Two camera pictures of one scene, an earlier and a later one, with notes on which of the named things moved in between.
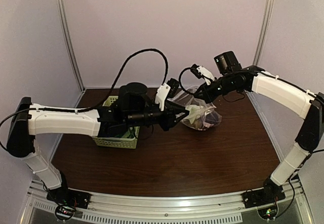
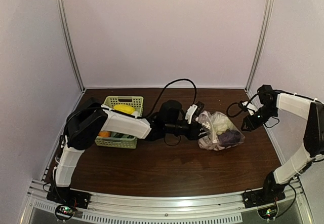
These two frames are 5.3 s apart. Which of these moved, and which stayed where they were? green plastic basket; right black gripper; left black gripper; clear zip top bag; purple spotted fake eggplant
Moved: clear zip top bag; purple spotted fake eggplant; right black gripper; left black gripper
Stayed: green plastic basket
